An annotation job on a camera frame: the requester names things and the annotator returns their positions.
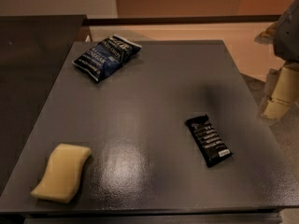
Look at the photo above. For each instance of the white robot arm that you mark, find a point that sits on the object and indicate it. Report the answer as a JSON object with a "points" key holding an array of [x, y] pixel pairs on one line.
{"points": [[281, 89]]}

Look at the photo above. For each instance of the blue chip bag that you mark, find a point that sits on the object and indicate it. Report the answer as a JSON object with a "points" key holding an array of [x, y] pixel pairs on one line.
{"points": [[108, 56]]}

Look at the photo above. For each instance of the yellow sponge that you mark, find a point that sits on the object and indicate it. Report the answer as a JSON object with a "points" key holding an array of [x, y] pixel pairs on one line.
{"points": [[62, 176]]}

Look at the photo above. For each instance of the black snack bar wrapper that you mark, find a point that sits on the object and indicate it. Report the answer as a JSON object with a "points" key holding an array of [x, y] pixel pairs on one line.
{"points": [[208, 140]]}

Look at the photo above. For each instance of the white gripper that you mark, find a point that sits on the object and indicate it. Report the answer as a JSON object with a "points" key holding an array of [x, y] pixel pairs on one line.
{"points": [[288, 34]]}

